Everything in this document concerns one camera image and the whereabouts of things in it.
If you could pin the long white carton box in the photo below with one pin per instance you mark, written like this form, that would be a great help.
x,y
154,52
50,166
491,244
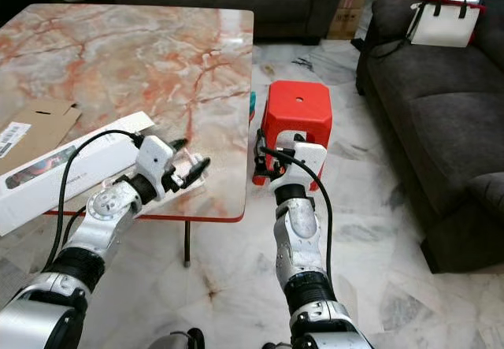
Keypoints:
x,y
39,191

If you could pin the red plastic stool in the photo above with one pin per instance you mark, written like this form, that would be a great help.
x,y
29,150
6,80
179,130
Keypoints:
x,y
299,109

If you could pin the small teal object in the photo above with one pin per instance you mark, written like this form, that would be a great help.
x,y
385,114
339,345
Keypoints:
x,y
252,106

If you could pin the marble table with red rim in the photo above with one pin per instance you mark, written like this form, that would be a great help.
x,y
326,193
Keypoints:
x,y
126,57

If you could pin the flat brown cardboard box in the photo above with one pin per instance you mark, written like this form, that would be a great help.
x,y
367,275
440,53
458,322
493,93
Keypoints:
x,y
47,128

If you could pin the upright brown cardboard box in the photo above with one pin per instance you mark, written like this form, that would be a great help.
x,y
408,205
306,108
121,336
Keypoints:
x,y
346,10

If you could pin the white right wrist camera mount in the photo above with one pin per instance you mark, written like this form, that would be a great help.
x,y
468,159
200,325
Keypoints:
x,y
307,156

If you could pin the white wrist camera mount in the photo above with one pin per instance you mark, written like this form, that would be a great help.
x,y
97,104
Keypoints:
x,y
153,156
307,156

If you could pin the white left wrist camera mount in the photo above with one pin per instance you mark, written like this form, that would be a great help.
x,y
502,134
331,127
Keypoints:
x,y
153,156

